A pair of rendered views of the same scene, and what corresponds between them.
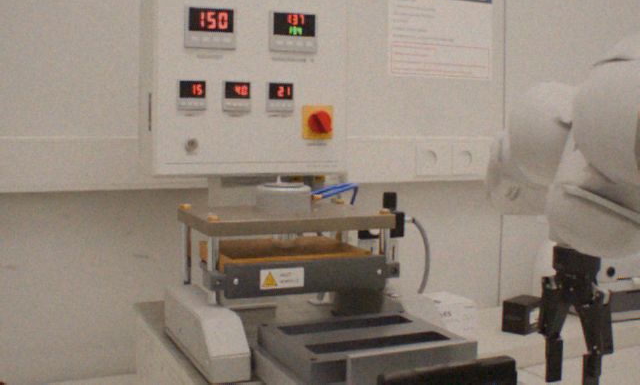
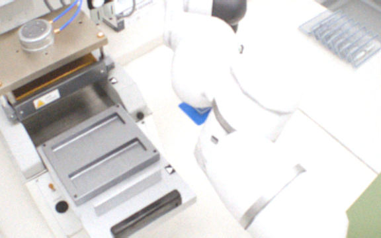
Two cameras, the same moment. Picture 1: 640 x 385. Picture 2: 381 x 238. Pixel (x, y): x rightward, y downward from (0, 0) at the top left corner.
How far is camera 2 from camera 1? 61 cm
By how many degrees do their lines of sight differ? 49
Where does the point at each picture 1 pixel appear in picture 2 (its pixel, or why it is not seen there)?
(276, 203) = (32, 47)
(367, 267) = (94, 72)
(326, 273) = (71, 85)
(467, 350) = (155, 174)
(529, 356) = not seen: hidden behind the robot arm
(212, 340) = (19, 160)
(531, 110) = (186, 84)
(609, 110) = (227, 198)
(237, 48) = not seen: outside the picture
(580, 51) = not seen: outside the picture
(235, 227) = (12, 86)
